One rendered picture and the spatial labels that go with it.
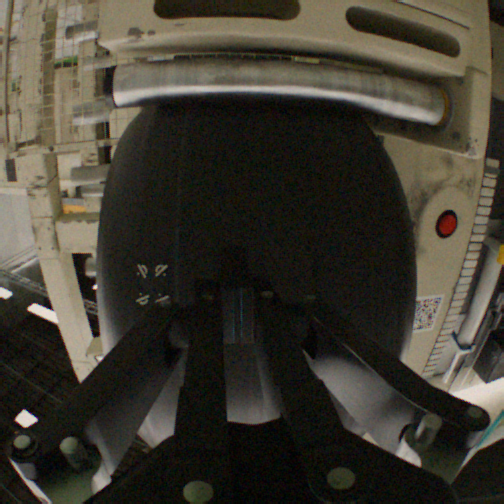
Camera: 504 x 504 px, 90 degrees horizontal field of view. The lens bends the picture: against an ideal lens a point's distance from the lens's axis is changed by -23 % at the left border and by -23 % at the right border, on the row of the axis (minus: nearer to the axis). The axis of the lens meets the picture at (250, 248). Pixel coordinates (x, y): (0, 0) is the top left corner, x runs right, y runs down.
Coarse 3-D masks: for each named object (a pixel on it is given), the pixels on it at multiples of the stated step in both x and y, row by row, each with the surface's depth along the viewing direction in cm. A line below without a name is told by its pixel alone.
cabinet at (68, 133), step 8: (56, 64) 344; (64, 64) 345; (56, 72) 346; (64, 72) 349; (56, 80) 351; (56, 88) 356; (64, 88) 359; (56, 96) 361; (64, 96) 364; (64, 104) 369; (56, 112) 371; (64, 112) 373; (56, 120) 376; (64, 120) 378; (56, 128) 381; (64, 128) 382; (56, 136) 386; (64, 136) 386; (72, 136) 401
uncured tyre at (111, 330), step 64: (128, 128) 31; (192, 128) 26; (256, 128) 26; (320, 128) 27; (128, 192) 24; (192, 192) 23; (256, 192) 24; (320, 192) 24; (384, 192) 25; (128, 256) 23; (192, 256) 22; (256, 256) 23; (320, 256) 23; (384, 256) 24; (128, 320) 22; (384, 320) 24; (256, 384) 23
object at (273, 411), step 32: (288, 320) 12; (256, 352) 14; (288, 352) 10; (288, 384) 8; (320, 384) 8; (288, 416) 7; (320, 416) 7; (320, 448) 5; (352, 448) 5; (320, 480) 5; (352, 480) 5
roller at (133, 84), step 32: (128, 64) 25; (160, 64) 25; (192, 64) 25; (224, 64) 25; (256, 64) 25; (288, 64) 26; (320, 64) 26; (128, 96) 25; (160, 96) 26; (192, 96) 26; (224, 96) 26; (256, 96) 27; (288, 96) 27; (320, 96) 27; (352, 96) 27; (384, 96) 27; (416, 96) 27
